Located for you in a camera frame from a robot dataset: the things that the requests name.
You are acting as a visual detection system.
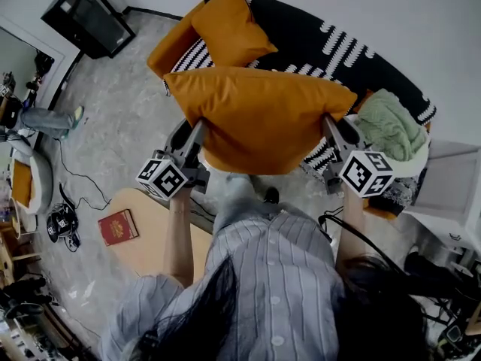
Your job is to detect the white round basket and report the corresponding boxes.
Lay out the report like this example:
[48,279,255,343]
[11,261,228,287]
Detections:
[345,114,431,180]

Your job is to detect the light wooden table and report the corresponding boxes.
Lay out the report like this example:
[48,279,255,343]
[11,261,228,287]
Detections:
[108,188,215,278]

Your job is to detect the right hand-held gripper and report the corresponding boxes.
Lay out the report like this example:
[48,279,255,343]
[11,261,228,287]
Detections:
[322,114,395,199]

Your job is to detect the black floor cable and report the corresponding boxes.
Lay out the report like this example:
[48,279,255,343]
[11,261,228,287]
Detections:
[56,137,113,212]

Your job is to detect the red book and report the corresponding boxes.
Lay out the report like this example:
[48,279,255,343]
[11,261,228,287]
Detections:
[97,208,140,247]

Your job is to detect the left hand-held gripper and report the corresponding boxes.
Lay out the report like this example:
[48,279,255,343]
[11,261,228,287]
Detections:
[135,118,210,202]

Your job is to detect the black headset with straps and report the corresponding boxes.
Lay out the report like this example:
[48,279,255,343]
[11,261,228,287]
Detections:
[45,201,82,253]

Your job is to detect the person's right forearm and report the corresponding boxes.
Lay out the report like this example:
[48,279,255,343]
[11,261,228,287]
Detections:
[334,186,368,274]

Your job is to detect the green knitted blanket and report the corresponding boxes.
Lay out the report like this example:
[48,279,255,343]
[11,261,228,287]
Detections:
[355,88,428,162]

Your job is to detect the white cabinet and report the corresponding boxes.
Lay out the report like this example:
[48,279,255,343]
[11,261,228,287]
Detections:
[404,139,481,255]

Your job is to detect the black white patterned sofa cover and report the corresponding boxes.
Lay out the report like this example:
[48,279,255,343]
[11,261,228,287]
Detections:
[168,0,437,174]

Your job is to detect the black white patterned sofa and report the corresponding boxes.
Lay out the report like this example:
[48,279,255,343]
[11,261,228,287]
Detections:
[147,0,437,221]

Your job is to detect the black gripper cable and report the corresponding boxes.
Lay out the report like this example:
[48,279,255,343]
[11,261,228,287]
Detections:
[318,207,407,275]

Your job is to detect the person's striped light blue shirt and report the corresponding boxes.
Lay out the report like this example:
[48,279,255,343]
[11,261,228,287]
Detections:
[99,211,346,361]

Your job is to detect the grey armchair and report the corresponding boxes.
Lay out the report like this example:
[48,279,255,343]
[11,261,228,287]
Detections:
[9,147,53,232]

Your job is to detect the orange-brown panel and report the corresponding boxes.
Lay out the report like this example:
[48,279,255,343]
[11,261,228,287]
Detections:
[11,159,35,208]

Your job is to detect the person's light grey trousers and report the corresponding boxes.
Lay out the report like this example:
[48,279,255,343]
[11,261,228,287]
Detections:
[212,173,298,225]

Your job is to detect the person's left forearm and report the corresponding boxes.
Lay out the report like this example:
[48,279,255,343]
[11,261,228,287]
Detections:
[163,188,196,289]

